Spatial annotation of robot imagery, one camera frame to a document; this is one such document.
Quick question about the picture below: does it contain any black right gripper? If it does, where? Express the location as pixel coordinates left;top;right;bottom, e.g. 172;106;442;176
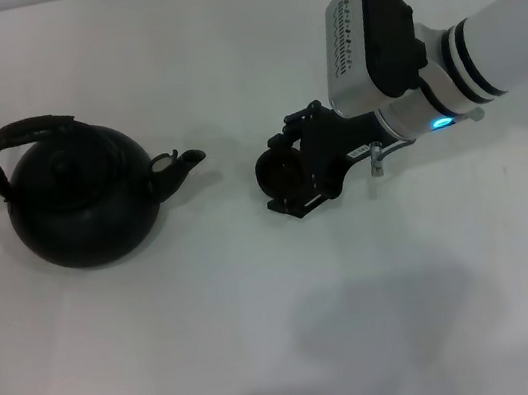
250;87;407;226

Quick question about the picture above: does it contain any small dark brown teacup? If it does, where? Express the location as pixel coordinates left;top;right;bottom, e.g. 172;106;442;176
251;141;313;205

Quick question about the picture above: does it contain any black round teapot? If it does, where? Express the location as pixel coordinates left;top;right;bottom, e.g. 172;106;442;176
0;88;223;283

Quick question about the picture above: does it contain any grey cable with plug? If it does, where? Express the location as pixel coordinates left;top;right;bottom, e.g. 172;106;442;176
364;132;424;182

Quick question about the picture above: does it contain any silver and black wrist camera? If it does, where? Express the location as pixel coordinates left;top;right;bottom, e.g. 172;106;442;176
311;0;438;122

